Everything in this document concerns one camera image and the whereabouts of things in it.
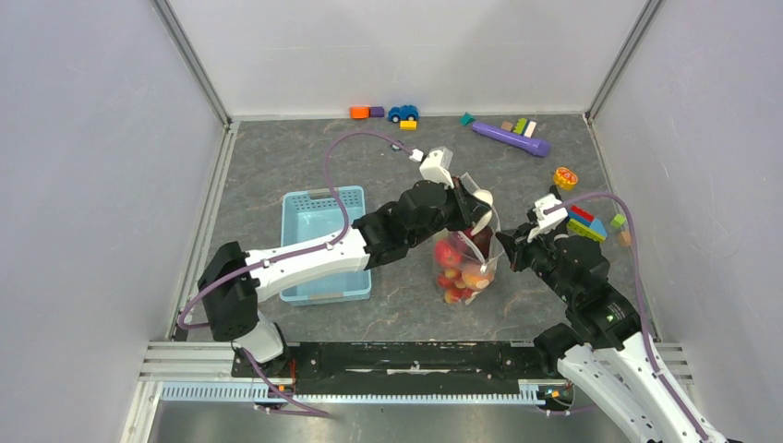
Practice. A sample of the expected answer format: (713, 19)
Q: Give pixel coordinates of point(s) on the purple toy flashlight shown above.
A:
(534, 146)

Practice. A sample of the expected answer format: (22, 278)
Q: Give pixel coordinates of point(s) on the white block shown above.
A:
(529, 129)

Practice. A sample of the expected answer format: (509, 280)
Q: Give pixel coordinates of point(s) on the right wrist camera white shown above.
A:
(548, 215)

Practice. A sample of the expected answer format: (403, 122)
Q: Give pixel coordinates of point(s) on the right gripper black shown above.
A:
(516, 245)

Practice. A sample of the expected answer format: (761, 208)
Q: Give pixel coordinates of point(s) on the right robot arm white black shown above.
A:
(602, 348)

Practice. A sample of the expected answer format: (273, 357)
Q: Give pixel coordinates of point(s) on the small green cube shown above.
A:
(618, 221)

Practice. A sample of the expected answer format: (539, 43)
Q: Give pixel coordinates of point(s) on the clear polka dot zip bag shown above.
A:
(463, 239)

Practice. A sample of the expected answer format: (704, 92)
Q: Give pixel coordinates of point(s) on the green lego block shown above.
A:
(520, 126)

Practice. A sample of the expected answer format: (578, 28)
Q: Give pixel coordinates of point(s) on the blue toy car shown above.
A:
(407, 112)

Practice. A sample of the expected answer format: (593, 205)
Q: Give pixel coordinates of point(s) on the multicolour duplo stack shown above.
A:
(586, 224)

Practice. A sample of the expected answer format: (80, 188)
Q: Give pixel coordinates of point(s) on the orange block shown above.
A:
(359, 112)

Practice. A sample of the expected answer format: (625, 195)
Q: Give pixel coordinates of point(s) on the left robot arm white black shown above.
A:
(234, 280)

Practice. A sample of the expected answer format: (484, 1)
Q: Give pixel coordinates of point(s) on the white garlic toy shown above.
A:
(481, 212)

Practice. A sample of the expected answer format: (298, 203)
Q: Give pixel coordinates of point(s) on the tan wooden cube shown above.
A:
(625, 238)

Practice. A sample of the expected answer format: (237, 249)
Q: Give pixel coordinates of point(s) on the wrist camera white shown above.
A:
(548, 215)
(434, 166)

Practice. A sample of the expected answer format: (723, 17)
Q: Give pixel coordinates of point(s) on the dark red apple toy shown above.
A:
(482, 240)

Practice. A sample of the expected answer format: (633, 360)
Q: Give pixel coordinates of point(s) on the purple block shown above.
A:
(377, 112)

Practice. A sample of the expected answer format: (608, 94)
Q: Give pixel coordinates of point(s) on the light blue plastic basket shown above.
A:
(307, 215)

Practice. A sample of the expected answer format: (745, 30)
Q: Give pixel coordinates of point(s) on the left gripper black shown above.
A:
(469, 209)

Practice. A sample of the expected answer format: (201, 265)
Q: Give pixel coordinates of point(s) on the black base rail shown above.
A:
(409, 367)

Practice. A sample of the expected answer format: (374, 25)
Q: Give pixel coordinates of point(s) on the yellow butterfly duplo block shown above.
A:
(565, 179)

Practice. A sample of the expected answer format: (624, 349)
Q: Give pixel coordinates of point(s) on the red pomegranate toy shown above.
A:
(448, 255)

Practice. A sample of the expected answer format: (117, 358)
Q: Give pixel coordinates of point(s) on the teal block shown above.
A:
(467, 119)

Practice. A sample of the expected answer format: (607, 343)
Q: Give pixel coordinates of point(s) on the orange peach toy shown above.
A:
(477, 277)

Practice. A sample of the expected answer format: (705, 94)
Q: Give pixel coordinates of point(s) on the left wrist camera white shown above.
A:
(434, 166)

